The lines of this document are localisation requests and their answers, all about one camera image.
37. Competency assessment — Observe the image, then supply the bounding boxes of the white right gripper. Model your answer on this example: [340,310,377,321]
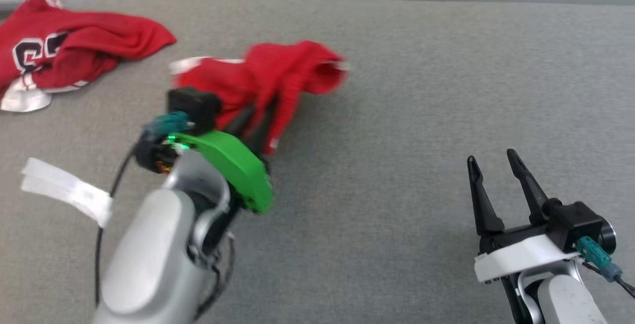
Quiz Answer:
[467,148,581,284]

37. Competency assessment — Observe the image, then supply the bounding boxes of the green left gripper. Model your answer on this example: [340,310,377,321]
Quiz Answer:
[170,103,278,214]

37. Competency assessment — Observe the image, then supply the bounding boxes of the red shorts with white trim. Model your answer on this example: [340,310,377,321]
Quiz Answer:
[169,40,349,156]

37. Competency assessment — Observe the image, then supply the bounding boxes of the red Bulls basketball jersey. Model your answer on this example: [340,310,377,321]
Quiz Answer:
[0,0,177,113]

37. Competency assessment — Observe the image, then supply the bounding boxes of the grey fabric sofa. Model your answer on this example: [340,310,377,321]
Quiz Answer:
[0,0,635,324]

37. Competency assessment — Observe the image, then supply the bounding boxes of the teal left camera connector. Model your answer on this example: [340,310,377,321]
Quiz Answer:
[143,112,192,141]

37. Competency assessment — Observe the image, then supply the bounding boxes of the teal camera connector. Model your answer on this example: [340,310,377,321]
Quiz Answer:
[576,236,624,281]
[143,112,192,141]

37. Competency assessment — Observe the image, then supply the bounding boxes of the teal right camera connector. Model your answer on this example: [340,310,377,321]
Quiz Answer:
[576,236,624,281]

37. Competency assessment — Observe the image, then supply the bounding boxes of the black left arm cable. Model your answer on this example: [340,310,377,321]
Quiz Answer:
[94,135,145,310]

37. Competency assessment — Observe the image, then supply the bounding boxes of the white left cable label tag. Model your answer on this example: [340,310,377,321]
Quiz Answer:
[21,157,114,228]

